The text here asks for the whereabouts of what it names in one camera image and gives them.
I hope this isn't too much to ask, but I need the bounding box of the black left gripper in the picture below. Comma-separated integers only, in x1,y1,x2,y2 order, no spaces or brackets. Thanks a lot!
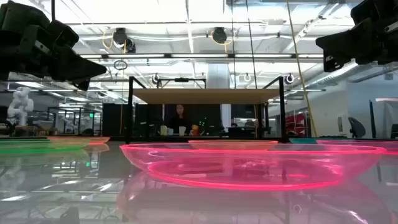
0,0,108,91

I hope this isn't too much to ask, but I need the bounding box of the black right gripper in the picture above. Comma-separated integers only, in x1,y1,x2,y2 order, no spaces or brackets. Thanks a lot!
315,9,398,73

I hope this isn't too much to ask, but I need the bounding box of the translucent magenta plate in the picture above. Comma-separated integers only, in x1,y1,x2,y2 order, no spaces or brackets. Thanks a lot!
316,139,398,156

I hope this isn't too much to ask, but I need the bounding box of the translucent pink plate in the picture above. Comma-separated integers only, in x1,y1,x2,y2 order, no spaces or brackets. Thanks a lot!
119,142,387,191

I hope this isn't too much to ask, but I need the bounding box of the wooden shelf board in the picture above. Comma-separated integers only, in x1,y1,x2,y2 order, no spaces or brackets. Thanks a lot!
132,88,280,105

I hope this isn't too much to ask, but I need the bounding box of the black cabinet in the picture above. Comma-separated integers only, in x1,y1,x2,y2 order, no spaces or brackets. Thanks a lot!
102,103,130,137

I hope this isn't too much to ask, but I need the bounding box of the dark upright panel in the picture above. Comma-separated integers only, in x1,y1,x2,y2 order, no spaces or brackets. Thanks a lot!
369,100,377,139

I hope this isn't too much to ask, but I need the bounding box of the dark office chair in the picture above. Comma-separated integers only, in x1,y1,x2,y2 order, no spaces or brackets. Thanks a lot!
348,116,367,139

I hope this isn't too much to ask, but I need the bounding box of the person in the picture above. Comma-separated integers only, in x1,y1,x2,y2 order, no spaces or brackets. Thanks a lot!
167,104,193,135

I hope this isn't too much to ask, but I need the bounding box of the long ceiling light strip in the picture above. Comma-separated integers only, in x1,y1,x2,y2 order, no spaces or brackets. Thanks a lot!
80,53,324,60

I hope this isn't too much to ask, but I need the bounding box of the white building column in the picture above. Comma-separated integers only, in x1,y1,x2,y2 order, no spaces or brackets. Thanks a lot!
206,63,233,129

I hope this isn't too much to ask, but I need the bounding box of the silver ventilation duct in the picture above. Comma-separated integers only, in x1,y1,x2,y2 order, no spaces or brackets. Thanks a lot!
306,60,360,90

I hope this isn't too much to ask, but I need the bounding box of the black workstation frame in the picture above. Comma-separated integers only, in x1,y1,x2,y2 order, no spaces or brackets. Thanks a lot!
46,106,103,136

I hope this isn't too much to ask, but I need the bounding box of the yellow hanging cable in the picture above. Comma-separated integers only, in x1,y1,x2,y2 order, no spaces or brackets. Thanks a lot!
285,0,318,138

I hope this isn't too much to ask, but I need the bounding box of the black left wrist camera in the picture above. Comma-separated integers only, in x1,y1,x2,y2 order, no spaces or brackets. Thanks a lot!
46,20,80,48

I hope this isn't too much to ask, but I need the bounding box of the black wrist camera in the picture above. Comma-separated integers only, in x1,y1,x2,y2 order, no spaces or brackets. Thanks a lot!
46,20,80,48
350,0,398,26

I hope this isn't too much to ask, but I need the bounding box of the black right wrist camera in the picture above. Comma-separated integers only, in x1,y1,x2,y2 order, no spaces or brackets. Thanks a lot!
350,0,398,26

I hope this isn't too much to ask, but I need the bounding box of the black ceiling cord reel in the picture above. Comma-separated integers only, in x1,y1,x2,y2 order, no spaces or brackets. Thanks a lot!
112,27,128,45
212,27,228,44

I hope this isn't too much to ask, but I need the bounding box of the black metal shelf frame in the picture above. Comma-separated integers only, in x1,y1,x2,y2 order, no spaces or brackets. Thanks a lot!
124,76,287,146

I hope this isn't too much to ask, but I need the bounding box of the black hanging cable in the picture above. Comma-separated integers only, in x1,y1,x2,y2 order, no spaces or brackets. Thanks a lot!
245,0,257,90

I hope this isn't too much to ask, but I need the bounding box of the black camera rig frame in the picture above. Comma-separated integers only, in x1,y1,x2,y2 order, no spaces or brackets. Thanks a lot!
157,77,206,90

